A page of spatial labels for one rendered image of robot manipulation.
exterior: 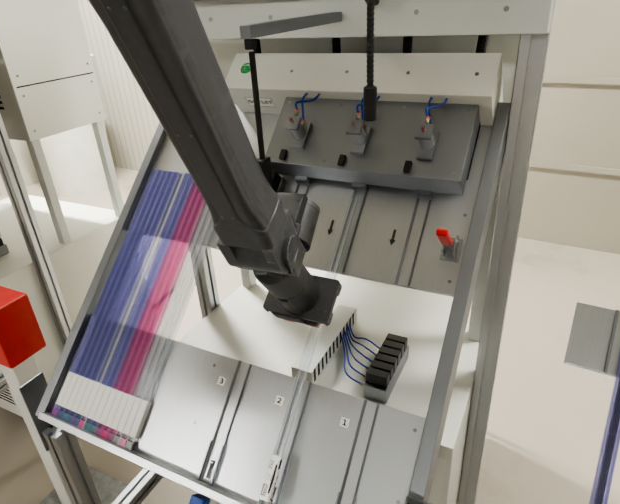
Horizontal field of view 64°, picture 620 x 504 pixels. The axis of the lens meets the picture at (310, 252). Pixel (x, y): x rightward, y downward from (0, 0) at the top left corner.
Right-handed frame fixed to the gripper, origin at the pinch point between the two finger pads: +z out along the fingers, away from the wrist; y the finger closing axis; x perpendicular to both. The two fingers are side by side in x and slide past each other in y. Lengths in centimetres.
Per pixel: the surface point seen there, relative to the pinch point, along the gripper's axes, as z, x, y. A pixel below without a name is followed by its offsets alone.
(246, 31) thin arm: -33.7, -23.8, 7.1
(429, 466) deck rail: 2.0, 16.1, -20.7
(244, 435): 4.1, 20.2, 7.3
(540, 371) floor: 144, -36, -40
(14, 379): 27, 27, 84
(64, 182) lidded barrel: 182, -110, 321
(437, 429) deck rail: 1.5, 11.3, -20.8
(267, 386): 3.2, 12.2, 5.9
